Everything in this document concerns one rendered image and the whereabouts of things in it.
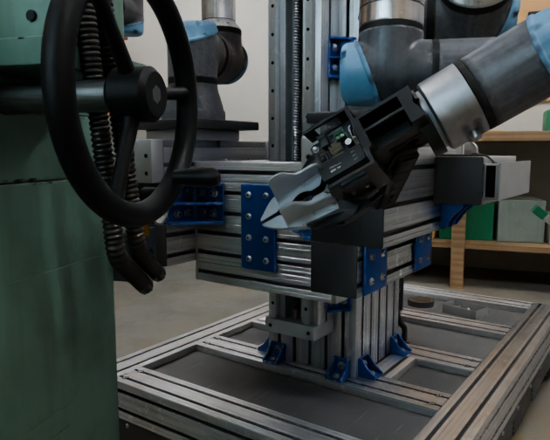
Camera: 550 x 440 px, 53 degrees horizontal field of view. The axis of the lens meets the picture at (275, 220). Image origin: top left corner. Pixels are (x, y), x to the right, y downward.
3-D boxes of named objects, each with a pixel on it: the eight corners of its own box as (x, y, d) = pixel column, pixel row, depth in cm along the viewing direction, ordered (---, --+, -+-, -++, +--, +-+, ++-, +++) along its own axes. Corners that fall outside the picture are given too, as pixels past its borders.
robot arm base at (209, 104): (192, 123, 141) (191, 84, 140) (238, 121, 132) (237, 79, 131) (147, 120, 129) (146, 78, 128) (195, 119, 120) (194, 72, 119)
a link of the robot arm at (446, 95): (458, 86, 59) (497, 146, 55) (419, 109, 60) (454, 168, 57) (445, 50, 53) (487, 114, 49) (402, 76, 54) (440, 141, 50)
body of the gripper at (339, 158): (295, 134, 56) (401, 68, 53) (326, 162, 64) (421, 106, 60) (322, 195, 53) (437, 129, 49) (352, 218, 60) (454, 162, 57)
